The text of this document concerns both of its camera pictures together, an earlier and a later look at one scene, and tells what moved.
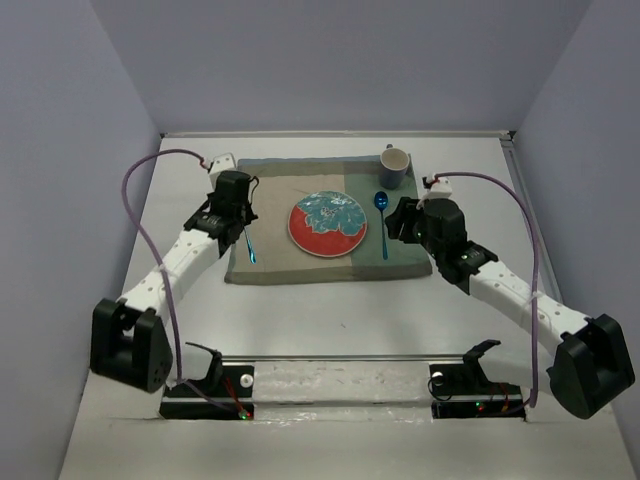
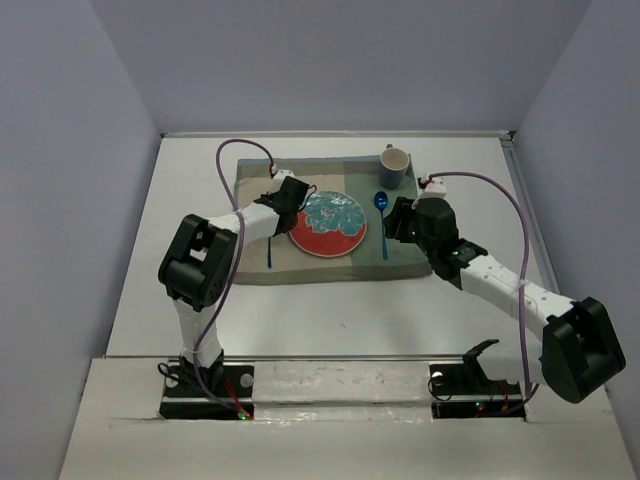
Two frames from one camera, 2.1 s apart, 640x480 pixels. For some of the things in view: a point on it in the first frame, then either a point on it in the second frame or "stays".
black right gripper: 406,210 stays
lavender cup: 394,163 stays
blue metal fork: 250,249 to 269,253
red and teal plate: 327,223 stays
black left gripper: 247,216 to 266,197
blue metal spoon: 381,201 stays
